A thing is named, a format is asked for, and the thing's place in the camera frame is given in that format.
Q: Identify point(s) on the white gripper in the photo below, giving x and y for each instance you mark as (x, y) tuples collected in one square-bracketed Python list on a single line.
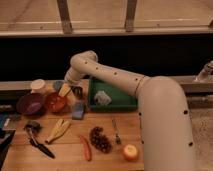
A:
[(72, 77)]

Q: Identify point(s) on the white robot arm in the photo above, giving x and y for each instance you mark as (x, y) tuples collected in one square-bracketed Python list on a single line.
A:
[(167, 134)]

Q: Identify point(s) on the red bowl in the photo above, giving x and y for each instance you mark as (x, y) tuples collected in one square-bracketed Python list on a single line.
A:
[(54, 102)]

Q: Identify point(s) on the purple bowl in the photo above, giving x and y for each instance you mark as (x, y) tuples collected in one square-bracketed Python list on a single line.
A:
[(30, 104)]

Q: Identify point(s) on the blue-grey cup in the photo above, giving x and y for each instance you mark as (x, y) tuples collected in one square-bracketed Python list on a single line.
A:
[(57, 85)]

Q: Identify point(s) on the small metal cup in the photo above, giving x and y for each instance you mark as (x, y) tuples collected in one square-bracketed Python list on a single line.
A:
[(77, 91)]

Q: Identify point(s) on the blue sponge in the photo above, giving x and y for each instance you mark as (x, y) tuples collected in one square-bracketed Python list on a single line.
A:
[(78, 111)]

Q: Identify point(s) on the white cup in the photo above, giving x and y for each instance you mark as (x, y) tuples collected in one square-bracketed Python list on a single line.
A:
[(38, 86)]

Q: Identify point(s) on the crumpled white cloth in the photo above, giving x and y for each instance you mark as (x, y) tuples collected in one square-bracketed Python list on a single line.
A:
[(101, 98)]

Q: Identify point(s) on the yellow banana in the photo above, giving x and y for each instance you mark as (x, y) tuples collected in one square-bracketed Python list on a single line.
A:
[(59, 129)]

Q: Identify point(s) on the green plastic tray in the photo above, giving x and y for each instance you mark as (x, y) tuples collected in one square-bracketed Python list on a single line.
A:
[(121, 101)]

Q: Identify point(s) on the metal fork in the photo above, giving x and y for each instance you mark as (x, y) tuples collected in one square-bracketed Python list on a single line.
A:
[(117, 137)]

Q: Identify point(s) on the dark grape bunch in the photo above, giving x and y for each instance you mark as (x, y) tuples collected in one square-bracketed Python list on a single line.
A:
[(99, 140)]

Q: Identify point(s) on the orange carrot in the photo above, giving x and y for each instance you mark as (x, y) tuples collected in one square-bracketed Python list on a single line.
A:
[(87, 150)]

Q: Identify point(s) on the orange apple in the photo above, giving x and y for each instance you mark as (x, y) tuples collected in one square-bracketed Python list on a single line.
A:
[(130, 152)]

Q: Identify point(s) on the black handled tool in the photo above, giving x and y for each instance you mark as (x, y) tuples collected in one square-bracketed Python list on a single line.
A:
[(32, 128)]

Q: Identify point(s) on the grey metal bracket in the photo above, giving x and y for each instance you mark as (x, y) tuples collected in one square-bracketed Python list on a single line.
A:
[(207, 70)]

